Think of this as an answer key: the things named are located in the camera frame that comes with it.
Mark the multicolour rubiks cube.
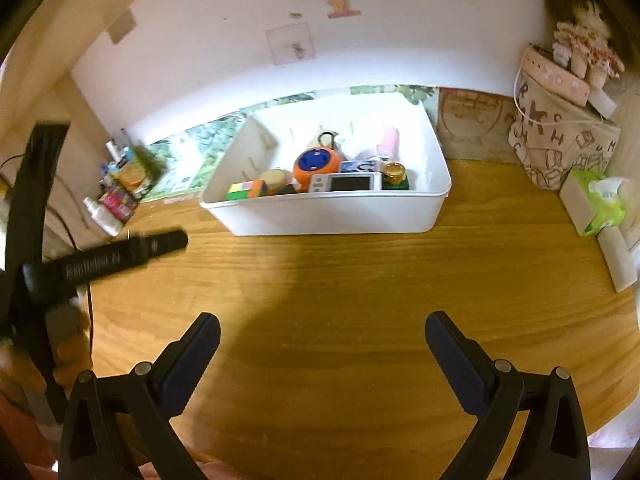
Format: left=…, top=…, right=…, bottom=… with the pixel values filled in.
left=227, top=179, right=268, bottom=200

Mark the green bottle gold cap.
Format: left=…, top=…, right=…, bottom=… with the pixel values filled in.
left=382, top=162, right=410, bottom=191

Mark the round olive compact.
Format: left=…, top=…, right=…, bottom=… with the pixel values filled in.
left=259, top=168, right=293, bottom=196

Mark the blue white card box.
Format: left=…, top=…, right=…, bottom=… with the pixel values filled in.
left=340, top=159, right=381, bottom=174

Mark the white handheld game console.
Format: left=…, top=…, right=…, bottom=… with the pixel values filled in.
left=308, top=172, right=382, bottom=193

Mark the pink ribbed tube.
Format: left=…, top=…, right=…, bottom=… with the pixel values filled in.
left=376, top=129, right=399, bottom=162

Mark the person left hand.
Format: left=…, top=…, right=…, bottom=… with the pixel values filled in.
left=1, top=302, right=93, bottom=405

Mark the white dropper bottle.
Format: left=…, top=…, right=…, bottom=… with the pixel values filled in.
left=84, top=196, right=122, bottom=237

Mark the red tube pack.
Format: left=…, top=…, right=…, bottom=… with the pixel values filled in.
left=99, top=185, right=138, bottom=224

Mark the green tissue pack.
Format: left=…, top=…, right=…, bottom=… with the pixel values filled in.
left=560, top=169, right=626, bottom=236

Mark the brown cartoon cardboard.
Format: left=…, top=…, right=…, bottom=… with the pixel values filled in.
left=436, top=87, right=520, bottom=165

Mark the white plastic storage bin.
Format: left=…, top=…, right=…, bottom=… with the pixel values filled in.
left=200, top=93, right=451, bottom=236

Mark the patterned canvas bag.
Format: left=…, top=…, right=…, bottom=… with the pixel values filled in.
left=508, top=72, right=620, bottom=191

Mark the rag doll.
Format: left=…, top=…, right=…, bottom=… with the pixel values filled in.
left=544, top=0, right=632, bottom=91

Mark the pink framed wall sticker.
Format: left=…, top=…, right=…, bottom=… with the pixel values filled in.
left=266, top=23, right=316, bottom=66

